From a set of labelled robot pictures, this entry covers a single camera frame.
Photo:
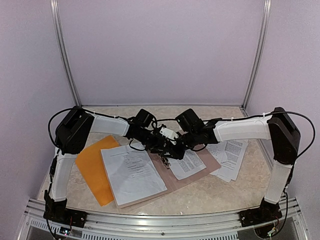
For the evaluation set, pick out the right aluminium frame post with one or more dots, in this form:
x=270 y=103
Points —
x=258 y=53

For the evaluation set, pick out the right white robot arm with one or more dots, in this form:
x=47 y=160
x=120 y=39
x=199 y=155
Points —
x=276 y=127

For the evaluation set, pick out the white printed sheet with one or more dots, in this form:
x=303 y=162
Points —
x=132 y=172
x=218 y=151

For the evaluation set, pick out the white printed sheet dense text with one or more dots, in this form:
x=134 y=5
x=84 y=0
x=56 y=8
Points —
x=235 y=152

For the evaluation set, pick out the orange folder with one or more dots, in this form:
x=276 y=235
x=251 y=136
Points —
x=91 y=166

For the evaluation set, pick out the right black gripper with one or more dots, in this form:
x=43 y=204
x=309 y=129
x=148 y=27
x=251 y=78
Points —
x=177 y=154

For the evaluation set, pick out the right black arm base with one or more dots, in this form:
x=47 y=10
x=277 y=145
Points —
x=266 y=212

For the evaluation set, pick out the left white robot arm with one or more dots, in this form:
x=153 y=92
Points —
x=71 y=136

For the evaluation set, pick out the pink-brown file folder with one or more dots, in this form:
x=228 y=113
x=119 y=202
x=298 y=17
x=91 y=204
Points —
x=170 y=180

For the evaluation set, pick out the aluminium frame post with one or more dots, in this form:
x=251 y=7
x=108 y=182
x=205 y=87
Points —
x=54 y=6
x=258 y=53

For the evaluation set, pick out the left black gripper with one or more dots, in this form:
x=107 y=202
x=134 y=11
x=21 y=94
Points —
x=159 y=144

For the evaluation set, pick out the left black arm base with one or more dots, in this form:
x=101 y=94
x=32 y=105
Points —
x=65 y=216

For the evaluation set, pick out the metal folder clip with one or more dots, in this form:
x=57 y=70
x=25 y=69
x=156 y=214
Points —
x=165 y=161

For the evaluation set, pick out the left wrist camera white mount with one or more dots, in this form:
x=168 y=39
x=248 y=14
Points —
x=168 y=133

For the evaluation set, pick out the left aluminium frame post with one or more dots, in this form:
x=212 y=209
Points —
x=54 y=6

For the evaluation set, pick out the white sheet dense English text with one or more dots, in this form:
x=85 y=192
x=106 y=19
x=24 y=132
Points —
x=188 y=166

